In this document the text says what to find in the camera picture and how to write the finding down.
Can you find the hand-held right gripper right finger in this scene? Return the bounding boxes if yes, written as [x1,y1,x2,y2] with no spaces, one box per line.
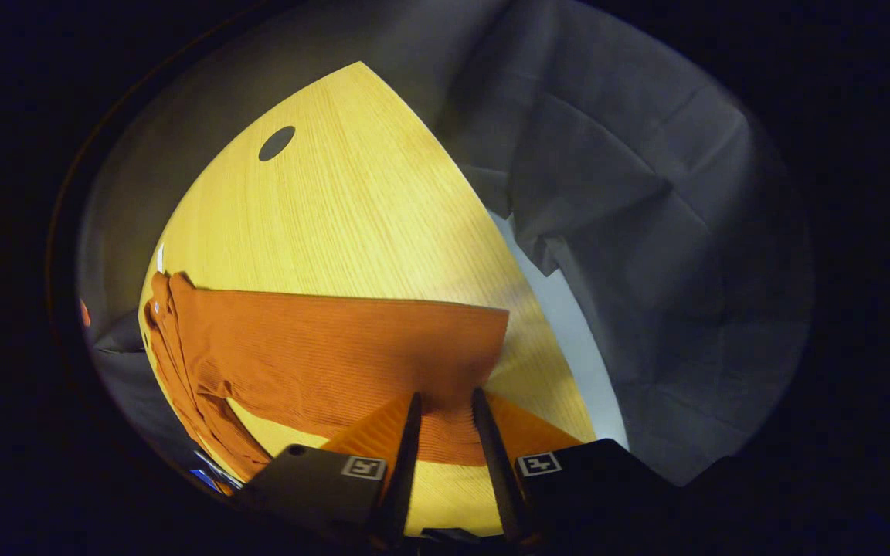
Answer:
[470,386,681,545]

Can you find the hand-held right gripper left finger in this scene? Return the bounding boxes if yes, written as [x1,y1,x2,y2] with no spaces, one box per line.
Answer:
[233,392,424,551]

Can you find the orange ribbed shirt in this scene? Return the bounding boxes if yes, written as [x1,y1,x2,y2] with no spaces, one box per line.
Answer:
[142,270,511,483]

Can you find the blue lit screen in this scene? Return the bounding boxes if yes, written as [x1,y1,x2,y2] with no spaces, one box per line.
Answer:
[190,450,245,496]

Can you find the black backdrop cloth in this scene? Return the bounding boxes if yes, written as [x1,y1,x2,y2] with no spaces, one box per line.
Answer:
[78,0,815,487]

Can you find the black table grommet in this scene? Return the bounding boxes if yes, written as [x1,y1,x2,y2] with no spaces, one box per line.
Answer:
[258,125,297,162]

